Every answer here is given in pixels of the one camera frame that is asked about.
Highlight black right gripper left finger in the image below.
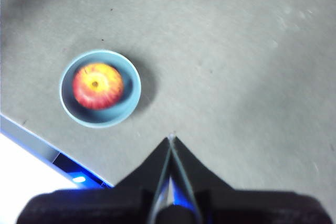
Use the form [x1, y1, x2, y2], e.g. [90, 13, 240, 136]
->
[17, 136, 171, 224]

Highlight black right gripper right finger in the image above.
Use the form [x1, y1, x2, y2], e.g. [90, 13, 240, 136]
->
[172, 136, 333, 224]

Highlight blue bowl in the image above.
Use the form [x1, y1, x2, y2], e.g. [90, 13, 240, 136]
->
[59, 49, 142, 129]

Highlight red yellow apple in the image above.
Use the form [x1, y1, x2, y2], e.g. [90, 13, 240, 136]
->
[72, 62, 125, 111]

